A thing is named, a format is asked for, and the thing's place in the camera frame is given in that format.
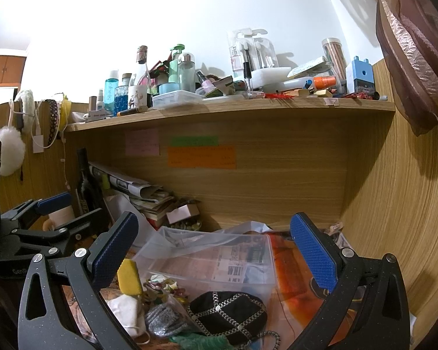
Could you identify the clear jar of sticks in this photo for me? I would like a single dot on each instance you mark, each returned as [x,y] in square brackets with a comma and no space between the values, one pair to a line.
[333,51]

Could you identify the clear packaged toothbrush pack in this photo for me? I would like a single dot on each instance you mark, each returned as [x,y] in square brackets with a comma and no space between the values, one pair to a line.
[251,46]

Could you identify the white fluffy pompom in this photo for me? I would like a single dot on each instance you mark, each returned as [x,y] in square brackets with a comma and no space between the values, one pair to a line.
[12,150]

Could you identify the small white cardboard box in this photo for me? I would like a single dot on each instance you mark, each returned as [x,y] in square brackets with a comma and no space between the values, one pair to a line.
[182,213]

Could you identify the glass bottle with cork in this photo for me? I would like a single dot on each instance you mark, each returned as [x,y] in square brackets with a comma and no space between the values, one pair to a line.
[143,76]

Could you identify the pink sticky note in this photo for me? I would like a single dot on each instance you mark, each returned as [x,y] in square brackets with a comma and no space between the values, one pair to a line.
[142,143]

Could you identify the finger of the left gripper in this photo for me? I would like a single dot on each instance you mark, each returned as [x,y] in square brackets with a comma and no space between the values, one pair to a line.
[66,236]
[25,214]

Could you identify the white printed mug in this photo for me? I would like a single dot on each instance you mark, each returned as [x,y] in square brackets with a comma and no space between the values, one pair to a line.
[137,95]

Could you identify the stack of newspapers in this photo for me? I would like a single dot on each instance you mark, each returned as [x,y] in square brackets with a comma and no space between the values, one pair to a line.
[153,201]

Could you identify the green sticky note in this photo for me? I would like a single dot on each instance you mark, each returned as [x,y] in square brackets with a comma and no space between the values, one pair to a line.
[194,141]

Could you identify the white cloth mask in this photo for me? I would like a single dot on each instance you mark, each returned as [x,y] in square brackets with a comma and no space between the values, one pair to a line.
[130,314]

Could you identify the pink striped curtain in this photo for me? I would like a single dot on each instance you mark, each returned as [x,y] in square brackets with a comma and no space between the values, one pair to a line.
[407,31]

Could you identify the blue pencil sharpener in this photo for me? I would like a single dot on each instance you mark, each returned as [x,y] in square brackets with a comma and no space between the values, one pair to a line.
[359,76]

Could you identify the black lace headband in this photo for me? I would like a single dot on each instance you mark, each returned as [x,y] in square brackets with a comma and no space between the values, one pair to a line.
[54,115]

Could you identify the green knit cloth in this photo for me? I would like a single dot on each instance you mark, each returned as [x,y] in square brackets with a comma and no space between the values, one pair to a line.
[196,341]

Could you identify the clear flat plastic case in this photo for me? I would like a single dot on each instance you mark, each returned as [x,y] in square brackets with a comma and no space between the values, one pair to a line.
[175,99]

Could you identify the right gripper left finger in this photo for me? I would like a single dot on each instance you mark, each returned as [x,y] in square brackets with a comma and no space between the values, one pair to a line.
[45,320]

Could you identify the white plastic bag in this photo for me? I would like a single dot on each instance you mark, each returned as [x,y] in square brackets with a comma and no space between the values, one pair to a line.
[118,204]

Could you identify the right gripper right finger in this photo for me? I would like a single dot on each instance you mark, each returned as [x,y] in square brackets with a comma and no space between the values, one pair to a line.
[382,320]

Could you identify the blue mouthwash bottle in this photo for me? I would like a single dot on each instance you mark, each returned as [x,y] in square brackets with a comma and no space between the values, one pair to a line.
[110,84]

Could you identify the clear plastic storage box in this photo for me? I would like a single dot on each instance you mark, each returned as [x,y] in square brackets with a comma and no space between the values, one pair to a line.
[201,262]

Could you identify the black chain-pattern cap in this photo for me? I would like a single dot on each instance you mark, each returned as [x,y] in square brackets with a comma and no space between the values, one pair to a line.
[238,316]

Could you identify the colourful floral scrunchie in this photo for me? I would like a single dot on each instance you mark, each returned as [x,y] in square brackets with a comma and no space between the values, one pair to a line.
[158,287]

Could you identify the orange cap glue tube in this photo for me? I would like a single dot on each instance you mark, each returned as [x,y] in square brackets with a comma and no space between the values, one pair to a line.
[319,83]

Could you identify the grey knit cloth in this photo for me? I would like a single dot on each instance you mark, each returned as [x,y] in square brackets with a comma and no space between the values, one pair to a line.
[165,321]

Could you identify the blue round glass bottle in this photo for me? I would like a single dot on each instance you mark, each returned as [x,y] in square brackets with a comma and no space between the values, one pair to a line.
[121,94]

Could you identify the mint green pump bottle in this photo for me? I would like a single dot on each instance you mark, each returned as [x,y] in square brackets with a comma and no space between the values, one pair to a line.
[173,59]

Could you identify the orange sticky note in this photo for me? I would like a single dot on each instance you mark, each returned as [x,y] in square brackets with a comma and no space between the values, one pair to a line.
[213,157]

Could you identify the yellow sponge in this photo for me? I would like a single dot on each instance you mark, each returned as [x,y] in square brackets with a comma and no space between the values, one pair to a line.
[128,278]

